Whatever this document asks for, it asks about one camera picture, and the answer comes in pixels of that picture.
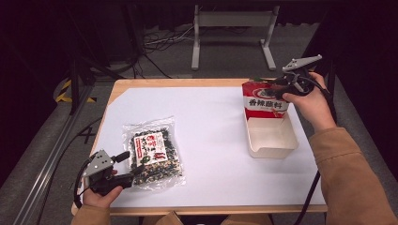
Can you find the green and cream snack packet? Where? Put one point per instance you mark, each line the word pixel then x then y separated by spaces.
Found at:
pixel 256 79

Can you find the person's right hand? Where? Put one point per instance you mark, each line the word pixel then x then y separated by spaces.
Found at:
pixel 309 106

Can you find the cream plastic box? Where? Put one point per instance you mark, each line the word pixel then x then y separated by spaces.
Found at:
pixel 272 137

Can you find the black metal stand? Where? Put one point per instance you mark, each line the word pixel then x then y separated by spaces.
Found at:
pixel 74 87

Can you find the aluminium rail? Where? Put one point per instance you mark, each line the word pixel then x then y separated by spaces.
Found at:
pixel 47 175

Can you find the white table sheet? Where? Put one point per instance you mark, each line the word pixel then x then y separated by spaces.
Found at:
pixel 212 125

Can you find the white metal stand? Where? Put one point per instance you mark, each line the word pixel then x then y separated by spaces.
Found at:
pixel 233 18

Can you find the red and white seasoning packet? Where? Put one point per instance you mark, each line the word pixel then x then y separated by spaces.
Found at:
pixel 266 104

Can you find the yellow and black hazard tape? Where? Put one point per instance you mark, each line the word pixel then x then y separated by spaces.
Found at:
pixel 62 95

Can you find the clear packet of dark dried food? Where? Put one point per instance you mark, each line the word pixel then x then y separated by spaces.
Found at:
pixel 153 150

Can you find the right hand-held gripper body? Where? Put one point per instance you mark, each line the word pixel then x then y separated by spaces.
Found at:
pixel 297 82

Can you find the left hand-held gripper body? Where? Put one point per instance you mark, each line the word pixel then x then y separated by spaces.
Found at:
pixel 100 170

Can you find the person's left hand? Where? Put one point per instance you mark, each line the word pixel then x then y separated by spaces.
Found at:
pixel 100 198

